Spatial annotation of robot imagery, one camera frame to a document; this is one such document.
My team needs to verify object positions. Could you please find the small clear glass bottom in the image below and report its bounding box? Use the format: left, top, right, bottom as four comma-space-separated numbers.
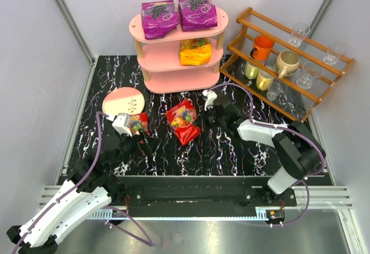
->
267, 82, 283, 101

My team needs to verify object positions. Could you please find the wooden cup rack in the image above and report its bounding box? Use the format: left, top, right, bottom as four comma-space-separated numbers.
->
220, 7, 355, 122

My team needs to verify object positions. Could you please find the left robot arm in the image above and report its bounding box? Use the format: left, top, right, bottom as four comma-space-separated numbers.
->
6, 132, 161, 253

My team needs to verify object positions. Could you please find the pink three-tier shelf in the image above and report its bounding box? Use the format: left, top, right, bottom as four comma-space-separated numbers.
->
129, 8, 228, 94

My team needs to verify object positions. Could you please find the clear glass middle shelf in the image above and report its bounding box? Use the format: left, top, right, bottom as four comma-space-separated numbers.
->
297, 62, 324, 90

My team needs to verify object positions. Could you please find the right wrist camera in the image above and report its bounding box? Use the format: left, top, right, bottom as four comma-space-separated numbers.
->
202, 90, 217, 111

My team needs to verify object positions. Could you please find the purple candy bag front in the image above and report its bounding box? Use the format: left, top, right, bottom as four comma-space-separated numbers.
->
178, 0, 217, 32

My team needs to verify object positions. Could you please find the orange mug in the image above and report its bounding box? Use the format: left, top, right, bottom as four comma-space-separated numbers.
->
250, 35, 275, 61

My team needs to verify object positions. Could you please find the red candy bag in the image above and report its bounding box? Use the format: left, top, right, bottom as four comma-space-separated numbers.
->
129, 112, 150, 137
165, 99, 201, 146

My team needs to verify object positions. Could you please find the purple candy bag back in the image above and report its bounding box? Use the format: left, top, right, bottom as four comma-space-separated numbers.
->
141, 0, 180, 40

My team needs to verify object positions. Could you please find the pink round plate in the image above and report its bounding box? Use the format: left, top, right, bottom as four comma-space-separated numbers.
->
102, 87, 145, 116

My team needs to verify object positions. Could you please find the clear glass top right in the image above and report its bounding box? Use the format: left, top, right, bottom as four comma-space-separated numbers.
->
323, 41, 348, 65

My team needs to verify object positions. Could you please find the cream yellow mug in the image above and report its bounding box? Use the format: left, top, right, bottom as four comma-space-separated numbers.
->
256, 69, 275, 91

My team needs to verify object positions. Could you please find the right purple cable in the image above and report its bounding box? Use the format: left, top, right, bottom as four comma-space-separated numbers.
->
208, 82, 327, 227

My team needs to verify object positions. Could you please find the green-yellow mug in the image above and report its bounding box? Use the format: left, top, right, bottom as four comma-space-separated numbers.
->
245, 61, 260, 80

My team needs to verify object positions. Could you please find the beige round mug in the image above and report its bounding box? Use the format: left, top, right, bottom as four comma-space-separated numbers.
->
274, 50, 300, 79

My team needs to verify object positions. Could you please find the purple candy bag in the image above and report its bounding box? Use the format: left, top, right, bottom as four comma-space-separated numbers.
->
178, 0, 217, 32
141, 0, 180, 40

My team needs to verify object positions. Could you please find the orange candy bag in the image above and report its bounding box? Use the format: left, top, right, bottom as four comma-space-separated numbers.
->
179, 38, 212, 66

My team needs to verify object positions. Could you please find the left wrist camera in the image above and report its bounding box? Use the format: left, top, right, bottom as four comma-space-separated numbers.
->
108, 113, 132, 137

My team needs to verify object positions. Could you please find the clear glass top left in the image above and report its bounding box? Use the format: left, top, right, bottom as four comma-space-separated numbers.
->
288, 23, 310, 47

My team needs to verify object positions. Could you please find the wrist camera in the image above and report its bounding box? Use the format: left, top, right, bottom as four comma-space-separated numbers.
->
108, 113, 132, 137
202, 90, 217, 111

